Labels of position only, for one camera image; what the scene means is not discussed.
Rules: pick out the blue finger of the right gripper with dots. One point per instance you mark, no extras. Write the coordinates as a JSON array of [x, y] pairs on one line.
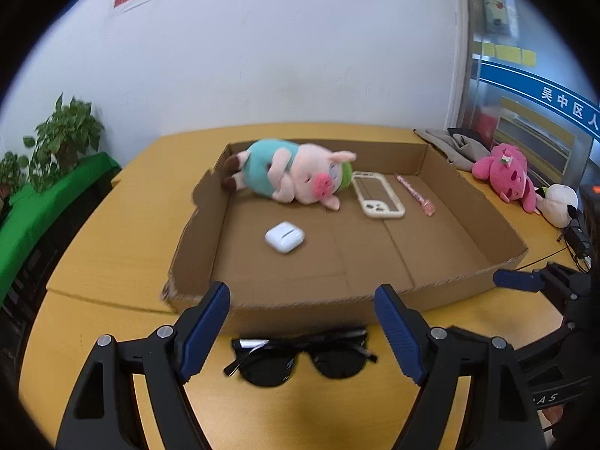
[[518, 280]]

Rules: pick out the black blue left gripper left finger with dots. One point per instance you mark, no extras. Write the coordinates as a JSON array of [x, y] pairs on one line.
[[102, 410]]

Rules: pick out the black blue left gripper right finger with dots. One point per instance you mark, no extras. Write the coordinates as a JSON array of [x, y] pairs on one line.
[[499, 411]]

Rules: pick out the pink pen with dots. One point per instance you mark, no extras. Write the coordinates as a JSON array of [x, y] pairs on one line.
[[426, 205]]

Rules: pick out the cream phone case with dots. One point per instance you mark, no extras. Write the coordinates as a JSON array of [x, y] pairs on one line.
[[376, 197]]

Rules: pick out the white earbuds case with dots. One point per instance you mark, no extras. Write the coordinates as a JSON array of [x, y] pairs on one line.
[[284, 237]]

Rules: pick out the person's hand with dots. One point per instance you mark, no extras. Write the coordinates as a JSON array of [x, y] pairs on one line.
[[553, 415]]

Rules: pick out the white panda plush toy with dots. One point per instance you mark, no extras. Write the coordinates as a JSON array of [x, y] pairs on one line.
[[558, 204]]

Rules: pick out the magenta plush toy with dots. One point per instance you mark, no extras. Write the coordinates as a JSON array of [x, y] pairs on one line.
[[506, 171]]

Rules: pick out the brown cardboard tray box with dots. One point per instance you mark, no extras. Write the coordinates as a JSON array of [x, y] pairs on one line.
[[431, 261]]

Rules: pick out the grey folded cloth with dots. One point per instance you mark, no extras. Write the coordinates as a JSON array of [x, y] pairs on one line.
[[460, 147]]

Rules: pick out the green cloth covered stand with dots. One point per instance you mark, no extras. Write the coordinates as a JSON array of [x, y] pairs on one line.
[[33, 213]]

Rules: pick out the pink pig plush toy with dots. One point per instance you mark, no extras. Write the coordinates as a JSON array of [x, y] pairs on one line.
[[286, 171]]

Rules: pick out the green potted plant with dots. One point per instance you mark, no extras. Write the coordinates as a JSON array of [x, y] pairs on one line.
[[58, 143]]

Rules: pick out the black power adapter with cables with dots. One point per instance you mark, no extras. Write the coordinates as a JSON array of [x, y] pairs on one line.
[[577, 241]]

